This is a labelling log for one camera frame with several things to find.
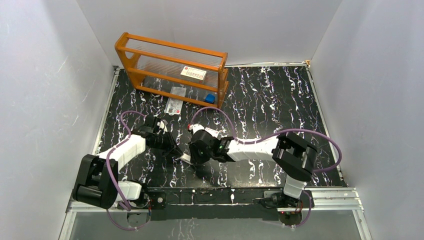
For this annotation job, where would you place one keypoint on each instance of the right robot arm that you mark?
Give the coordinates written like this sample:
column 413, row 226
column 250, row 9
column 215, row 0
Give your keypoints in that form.
column 292, row 153

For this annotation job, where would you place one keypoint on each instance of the small blue cube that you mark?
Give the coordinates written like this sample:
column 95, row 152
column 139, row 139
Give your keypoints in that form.
column 210, row 98

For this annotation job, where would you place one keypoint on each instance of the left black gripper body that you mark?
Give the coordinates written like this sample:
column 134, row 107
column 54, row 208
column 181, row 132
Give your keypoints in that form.
column 171, row 145

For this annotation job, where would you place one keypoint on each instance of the red white staple box sleeve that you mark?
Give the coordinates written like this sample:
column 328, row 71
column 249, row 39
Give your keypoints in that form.
column 213, row 132

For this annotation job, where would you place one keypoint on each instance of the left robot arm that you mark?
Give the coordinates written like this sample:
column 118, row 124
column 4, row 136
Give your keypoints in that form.
column 97, row 182

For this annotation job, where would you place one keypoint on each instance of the clear plastic label packet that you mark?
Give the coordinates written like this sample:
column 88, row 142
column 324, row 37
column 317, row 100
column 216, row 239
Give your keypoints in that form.
column 174, row 106

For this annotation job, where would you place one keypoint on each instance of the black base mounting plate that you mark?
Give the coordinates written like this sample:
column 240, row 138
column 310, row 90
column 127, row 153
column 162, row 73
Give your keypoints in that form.
column 156, row 209

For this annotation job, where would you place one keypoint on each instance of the aluminium frame rail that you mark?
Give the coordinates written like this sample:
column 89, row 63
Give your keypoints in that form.
column 323, row 198

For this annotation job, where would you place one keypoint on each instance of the orange wooden shelf rack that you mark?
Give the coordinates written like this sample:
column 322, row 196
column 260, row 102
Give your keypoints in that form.
column 145, row 58

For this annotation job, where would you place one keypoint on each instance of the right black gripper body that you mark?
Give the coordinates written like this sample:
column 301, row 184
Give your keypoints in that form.
column 200, row 157

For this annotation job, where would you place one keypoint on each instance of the white staple box on shelf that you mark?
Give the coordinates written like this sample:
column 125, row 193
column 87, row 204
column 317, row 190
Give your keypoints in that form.
column 192, row 74

